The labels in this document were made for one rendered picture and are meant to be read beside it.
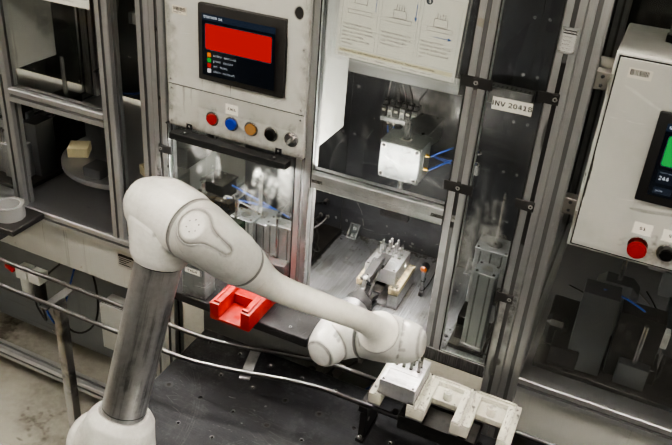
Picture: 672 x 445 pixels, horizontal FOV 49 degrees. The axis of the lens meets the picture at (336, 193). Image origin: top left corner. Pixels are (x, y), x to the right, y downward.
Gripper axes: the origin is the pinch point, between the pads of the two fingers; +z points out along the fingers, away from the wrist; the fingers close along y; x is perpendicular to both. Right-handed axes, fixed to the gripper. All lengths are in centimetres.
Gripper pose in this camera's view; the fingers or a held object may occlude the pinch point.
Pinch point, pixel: (382, 271)
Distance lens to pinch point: 215.2
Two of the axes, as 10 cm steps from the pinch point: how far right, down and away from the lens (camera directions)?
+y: 0.7, -8.7, -4.8
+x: -9.0, -2.6, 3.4
